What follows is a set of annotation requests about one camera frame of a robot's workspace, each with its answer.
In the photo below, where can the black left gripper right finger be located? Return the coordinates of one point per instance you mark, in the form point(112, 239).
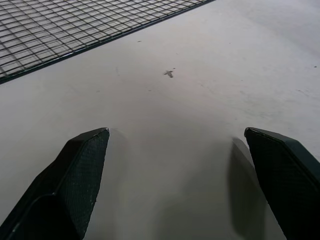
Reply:
point(287, 185)

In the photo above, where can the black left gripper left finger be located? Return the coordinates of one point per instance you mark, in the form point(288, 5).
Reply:
point(67, 185)

